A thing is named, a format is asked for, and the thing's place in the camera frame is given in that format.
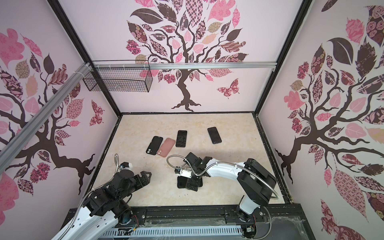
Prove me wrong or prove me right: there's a pink phone case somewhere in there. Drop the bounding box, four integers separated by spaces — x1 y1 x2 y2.
157 138 176 158

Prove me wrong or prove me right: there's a silver aluminium crossbar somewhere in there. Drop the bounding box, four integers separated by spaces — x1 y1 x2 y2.
94 61 277 70

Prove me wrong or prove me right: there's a left flexible metal conduit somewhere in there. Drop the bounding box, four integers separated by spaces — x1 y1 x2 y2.
53 154 120 240

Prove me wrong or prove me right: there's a right flexible metal conduit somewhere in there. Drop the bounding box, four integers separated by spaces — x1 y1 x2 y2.
166 155 280 200

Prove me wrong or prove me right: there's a black corner frame post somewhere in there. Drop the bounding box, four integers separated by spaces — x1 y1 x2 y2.
47 0 123 118

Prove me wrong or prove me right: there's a dark smartphone far right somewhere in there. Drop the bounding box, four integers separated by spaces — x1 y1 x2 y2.
208 127 222 145

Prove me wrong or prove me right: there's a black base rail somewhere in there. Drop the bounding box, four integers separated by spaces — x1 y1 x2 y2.
61 204 315 240

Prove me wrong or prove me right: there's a silver aluminium side bar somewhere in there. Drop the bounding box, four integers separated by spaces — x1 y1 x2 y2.
1 63 92 173

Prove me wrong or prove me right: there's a white slotted cable duct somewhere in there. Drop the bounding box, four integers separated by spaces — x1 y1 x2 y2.
99 226 243 240

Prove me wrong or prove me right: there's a purple edged smartphone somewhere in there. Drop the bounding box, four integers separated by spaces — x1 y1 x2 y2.
176 130 188 148

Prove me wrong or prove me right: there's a black wire basket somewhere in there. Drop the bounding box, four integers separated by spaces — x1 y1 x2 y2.
83 60 153 93

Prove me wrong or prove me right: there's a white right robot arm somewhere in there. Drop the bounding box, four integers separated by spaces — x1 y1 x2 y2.
174 153 280 222

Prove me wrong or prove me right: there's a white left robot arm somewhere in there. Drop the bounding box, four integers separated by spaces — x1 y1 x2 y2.
53 170 152 240

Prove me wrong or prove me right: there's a black empty phone case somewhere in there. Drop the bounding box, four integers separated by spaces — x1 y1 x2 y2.
146 136 163 156

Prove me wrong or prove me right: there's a black right corner post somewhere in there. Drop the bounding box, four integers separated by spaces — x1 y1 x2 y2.
254 0 314 116

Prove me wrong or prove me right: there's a flexible metal conduit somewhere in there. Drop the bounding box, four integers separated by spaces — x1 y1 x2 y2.
166 155 280 200
53 154 120 240

